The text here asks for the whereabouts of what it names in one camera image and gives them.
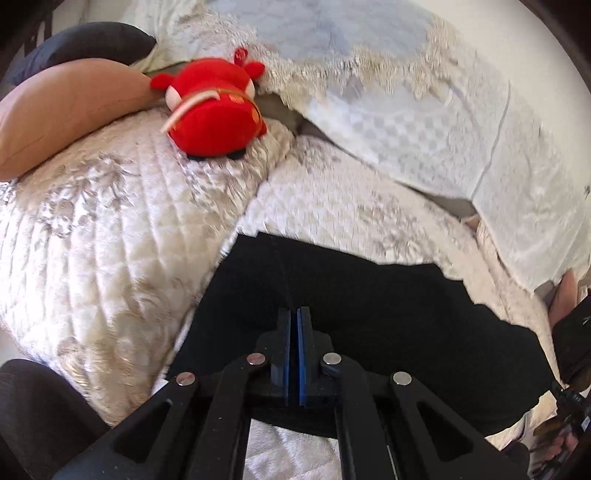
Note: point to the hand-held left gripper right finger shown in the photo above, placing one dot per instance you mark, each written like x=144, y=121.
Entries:
x=302, y=360

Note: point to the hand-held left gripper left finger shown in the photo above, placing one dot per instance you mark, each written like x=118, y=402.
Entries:
x=286, y=360

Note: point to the black pants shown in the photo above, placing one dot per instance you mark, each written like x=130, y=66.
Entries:
x=392, y=314

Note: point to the person's right hand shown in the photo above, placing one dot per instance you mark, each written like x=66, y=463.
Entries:
x=561, y=450

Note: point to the black bag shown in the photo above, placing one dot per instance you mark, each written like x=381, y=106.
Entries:
x=575, y=341

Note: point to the pink pillow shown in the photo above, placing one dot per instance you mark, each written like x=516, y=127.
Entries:
x=564, y=295

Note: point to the cream quilted floral seat cover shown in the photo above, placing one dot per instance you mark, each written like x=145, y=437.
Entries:
x=346, y=207
x=115, y=230

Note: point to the person's leg in dark clothing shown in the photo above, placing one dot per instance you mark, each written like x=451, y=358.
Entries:
x=41, y=415

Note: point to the red plush toy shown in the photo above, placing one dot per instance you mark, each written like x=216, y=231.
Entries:
x=212, y=115

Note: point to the white lace cover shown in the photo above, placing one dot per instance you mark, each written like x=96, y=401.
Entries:
x=508, y=161

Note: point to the blue-grey quilted throw lace trim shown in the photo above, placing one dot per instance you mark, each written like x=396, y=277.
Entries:
x=332, y=32

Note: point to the tan pillow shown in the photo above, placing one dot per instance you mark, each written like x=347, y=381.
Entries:
x=69, y=106

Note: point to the dark grey cushion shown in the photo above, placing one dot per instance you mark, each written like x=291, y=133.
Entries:
x=87, y=44

